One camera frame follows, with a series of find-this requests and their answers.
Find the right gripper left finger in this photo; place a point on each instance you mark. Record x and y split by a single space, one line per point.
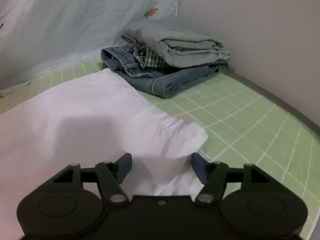
110 176

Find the green grid cutting mat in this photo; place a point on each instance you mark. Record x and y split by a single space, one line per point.
242 127

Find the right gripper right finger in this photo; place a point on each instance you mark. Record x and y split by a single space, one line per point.
212 176

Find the folded blue jeans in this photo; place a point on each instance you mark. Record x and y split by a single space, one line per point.
163 83

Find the folded plaid shirt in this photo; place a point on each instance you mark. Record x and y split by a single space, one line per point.
145 56

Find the folded light green garment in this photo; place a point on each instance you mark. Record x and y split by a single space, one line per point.
178 42

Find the light blue carrot-print sheet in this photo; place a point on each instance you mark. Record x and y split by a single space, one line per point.
41 36

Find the white garment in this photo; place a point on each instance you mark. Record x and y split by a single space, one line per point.
92 119

